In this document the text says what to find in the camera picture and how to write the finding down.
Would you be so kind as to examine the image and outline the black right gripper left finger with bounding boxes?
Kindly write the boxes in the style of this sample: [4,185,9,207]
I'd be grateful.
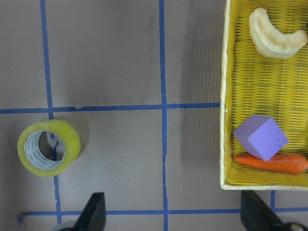
[73,192,106,231]

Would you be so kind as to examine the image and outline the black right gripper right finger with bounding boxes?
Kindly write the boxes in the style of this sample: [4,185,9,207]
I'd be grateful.
[240,190,308,231]

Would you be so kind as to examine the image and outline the yellow tape roll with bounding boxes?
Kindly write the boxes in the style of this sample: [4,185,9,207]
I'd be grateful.
[17,119,81,177]

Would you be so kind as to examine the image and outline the orange toy carrot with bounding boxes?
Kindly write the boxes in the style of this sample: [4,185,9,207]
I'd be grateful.
[235,154,308,174]

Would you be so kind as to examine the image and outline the purple foam cube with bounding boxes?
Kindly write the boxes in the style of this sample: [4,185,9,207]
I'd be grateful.
[233,115,289,161]

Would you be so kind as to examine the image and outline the yellow woven basket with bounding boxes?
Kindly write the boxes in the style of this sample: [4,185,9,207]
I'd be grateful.
[220,0,308,191]

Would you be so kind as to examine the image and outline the yellow toy banana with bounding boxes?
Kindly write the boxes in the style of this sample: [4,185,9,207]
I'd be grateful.
[249,8,308,59]

